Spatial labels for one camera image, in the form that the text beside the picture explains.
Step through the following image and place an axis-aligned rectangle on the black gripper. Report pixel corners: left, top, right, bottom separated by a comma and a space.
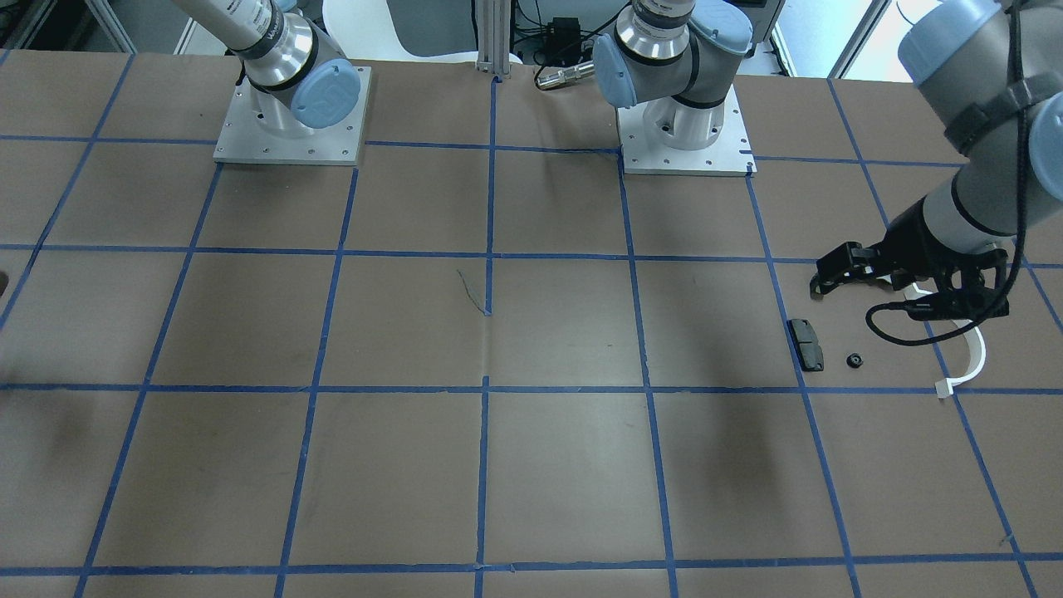
810, 202, 1010, 321

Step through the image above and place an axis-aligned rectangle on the black brake pad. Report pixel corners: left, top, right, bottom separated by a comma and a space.
786, 318, 825, 372

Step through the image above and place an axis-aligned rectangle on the white curved plastic part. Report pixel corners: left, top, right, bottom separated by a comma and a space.
905, 281, 988, 399

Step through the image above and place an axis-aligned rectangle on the silver cylindrical tool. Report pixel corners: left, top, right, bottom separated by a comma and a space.
534, 61, 595, 91

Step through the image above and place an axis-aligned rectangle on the black power adapter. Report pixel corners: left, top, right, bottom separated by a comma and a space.
542, 17, 583, 67

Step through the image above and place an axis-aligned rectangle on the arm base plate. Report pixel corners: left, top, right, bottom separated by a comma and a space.
213, 65, 372, 166
615, 87, 757, 177

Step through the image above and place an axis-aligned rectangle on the aluminium frame post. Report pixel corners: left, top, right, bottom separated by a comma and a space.
473, 0, 512, 82

